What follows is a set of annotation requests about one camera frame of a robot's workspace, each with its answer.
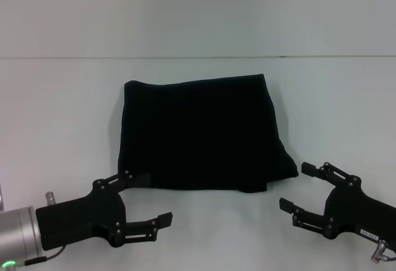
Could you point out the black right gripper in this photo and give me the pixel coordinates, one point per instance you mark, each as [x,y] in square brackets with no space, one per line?
[355,212]

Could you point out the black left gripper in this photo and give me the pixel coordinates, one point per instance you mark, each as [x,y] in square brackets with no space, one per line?
[80,218]

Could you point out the black shirt with FREE print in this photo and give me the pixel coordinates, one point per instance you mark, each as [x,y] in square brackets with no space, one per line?
[201,135]

